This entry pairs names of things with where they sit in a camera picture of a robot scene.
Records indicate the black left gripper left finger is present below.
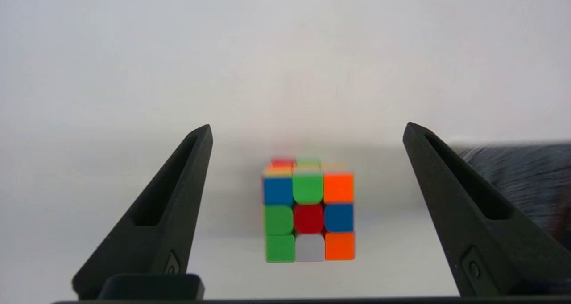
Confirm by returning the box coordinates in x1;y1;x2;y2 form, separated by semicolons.
72;124;214;298

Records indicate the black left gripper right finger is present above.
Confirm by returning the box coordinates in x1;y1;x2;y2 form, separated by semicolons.
402;122;571;296

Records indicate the multicoloured rubiks cube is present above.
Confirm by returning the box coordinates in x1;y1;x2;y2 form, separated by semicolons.
261;157;356;263

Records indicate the black L'Oreal cream tube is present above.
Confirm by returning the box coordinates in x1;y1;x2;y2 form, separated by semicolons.
451;143;571;251

